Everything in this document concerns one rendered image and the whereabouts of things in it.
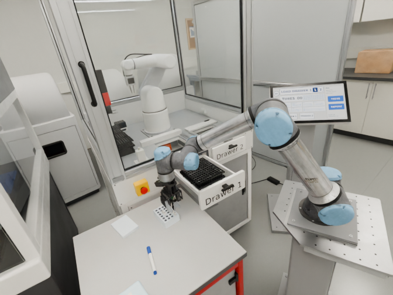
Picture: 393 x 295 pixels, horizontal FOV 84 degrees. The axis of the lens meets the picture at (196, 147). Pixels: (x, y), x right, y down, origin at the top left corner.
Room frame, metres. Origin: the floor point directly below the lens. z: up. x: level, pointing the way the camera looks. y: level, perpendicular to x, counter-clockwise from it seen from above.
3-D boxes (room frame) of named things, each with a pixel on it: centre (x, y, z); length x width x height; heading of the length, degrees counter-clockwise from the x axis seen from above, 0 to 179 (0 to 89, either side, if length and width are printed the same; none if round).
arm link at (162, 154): (0.85, 0.15, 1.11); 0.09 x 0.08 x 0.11; 72
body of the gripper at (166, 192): (0.84, 0.15, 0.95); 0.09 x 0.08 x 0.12; 35
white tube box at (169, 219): (0.86, 0.20, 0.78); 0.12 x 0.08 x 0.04; 35
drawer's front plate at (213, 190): (0.90, -0.11, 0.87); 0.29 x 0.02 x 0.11; 120
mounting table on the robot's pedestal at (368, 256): (0.76, -0.57, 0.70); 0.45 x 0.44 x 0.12; 56
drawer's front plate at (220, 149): (1.33, -0.23, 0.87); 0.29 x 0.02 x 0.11; 120
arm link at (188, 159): (0.83, 0.05, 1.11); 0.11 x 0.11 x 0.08; 72
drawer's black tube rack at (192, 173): (1.07, -0.01, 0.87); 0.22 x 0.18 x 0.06; 30
